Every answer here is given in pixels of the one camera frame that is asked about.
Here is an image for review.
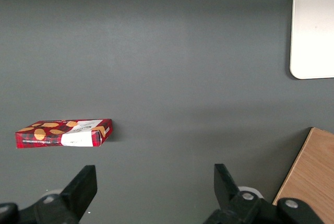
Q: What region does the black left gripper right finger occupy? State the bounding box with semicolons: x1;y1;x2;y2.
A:
203;163;324;224

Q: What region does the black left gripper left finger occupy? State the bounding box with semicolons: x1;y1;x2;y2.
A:
0;164;98;224

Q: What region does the cream rectangular plastic tray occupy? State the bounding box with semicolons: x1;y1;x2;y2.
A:
289;0;334;80

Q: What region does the red tartan cookie box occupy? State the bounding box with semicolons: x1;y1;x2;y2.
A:
15;118;113;149

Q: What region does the wooden two-drawer cabinet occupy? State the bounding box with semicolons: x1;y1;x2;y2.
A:
272;127;334;224

